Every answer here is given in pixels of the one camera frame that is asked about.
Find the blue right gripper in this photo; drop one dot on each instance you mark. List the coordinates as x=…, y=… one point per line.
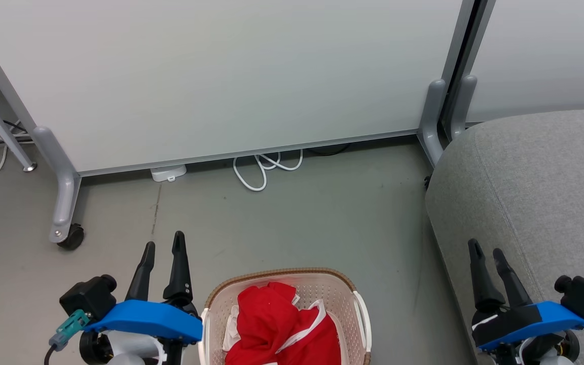
x=535, y=319

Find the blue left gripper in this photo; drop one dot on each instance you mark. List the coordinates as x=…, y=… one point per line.
x=145, y=318

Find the red garment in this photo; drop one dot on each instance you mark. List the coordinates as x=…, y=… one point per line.
x=266, y=324

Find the grey fabric sofa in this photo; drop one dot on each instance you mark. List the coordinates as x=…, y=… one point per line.
x=535, y=203

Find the white power adapter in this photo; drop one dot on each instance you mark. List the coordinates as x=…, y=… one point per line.
x=168, y=172

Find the grey partition leg with caster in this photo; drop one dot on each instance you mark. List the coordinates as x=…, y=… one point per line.
x=64, y=192

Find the grey partition foot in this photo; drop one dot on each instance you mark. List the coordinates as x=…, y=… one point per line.
x=462, y=106
x=431, y=121

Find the large white partition panel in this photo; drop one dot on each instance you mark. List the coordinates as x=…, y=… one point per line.
x=221, y=76

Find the narrow white partition panel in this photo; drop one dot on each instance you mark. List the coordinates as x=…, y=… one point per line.
x=545, y=56

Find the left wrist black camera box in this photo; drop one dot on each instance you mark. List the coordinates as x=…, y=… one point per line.
x=89, y=298

